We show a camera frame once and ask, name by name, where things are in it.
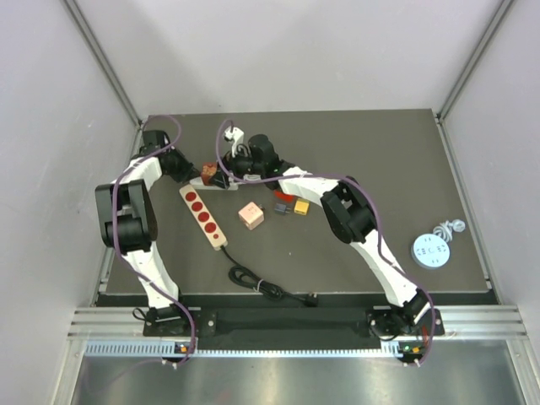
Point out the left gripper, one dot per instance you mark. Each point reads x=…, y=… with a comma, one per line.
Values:
x=187, y=170

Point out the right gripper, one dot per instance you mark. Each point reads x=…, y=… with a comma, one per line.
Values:
x=230, y=164

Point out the dark red cube adapter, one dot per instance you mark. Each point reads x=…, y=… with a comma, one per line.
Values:
x=207, y=171

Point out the white power strip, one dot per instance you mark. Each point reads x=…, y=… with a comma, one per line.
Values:
x=219, y=182

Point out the pink cube deer adapter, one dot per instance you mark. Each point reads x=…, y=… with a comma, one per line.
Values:
x=251, y=215

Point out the beige strip with red sockets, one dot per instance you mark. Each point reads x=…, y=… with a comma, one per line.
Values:
x=203, y=217

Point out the small grey plug adapter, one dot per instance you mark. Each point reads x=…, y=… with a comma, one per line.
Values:
x=281, y=209

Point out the orange red cube socket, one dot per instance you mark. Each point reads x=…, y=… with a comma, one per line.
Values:
x=284, y=197

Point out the gold USB charger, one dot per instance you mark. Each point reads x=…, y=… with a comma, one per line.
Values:
x=301, y=206

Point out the light blue round socket base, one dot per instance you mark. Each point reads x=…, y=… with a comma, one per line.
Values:
x=430, y=251

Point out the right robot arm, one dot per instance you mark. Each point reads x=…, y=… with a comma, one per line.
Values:
x=350, y=213

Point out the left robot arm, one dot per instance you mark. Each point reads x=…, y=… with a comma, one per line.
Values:
x=129, y=226

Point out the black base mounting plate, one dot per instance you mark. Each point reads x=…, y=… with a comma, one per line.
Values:
x=208, y=322

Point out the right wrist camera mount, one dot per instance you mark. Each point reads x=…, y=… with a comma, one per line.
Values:
x=234, y=137

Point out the slotted cable duct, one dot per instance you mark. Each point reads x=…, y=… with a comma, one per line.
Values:
x=177, y=350

